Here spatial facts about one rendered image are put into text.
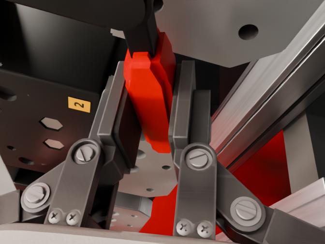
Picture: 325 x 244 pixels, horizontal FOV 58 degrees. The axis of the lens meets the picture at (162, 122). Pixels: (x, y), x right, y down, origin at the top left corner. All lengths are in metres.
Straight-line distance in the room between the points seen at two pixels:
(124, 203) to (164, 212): 0.55
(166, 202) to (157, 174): 0.66
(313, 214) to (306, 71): 0.25
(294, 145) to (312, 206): 0.24
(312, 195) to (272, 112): 0.25
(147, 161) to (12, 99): 0.11
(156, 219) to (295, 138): 0.45
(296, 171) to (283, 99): 0.15
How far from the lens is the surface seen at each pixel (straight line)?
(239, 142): 0.74
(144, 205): 0.38
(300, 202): 0.47
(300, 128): 0.67
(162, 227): 0.90
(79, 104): 0.20
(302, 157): 0.64
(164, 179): 0.27
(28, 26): 0.22
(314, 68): 0.57
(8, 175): 0.36
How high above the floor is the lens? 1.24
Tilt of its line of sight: 8 degrees down
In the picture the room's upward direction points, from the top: 76 degrees counter-clockwise
